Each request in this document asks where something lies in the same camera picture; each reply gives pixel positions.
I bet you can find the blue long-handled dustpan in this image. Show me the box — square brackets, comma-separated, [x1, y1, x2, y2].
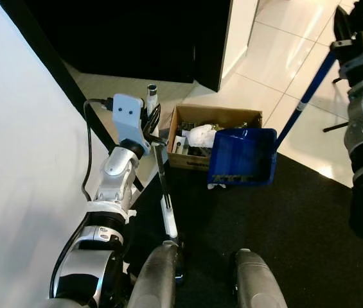
[207, 50, 338, 188]

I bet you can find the black floor rug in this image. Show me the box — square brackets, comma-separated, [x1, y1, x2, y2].
[122, 151, 363, 308]

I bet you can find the brown cardboard box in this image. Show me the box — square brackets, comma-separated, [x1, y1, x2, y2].
[166, 105, 263, 173]

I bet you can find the white crumpled paper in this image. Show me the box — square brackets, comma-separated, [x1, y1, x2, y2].
[188, 125, 219, 152]

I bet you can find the large black cabinet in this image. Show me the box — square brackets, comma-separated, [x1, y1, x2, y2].
[24, 0, 235, 92]

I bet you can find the grey robot left leg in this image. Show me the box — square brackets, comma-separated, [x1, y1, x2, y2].
[127, 241, 186, 308]

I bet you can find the grey robot leg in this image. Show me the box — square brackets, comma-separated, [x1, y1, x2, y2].
[127, 241, 186, 308]
[233, 249, 288, 308]

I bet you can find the grey robot right leg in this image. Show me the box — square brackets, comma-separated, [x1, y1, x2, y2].
[233, 249, 288, 308]

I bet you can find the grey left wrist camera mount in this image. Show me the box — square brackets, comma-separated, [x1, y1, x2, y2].
[112, 94, 154, 152]

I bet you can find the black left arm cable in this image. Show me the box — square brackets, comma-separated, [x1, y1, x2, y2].
[81, 98, 115, 203]

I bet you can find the black wall trim strip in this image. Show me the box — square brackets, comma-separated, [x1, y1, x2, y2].
[0, 0, 145, 192]

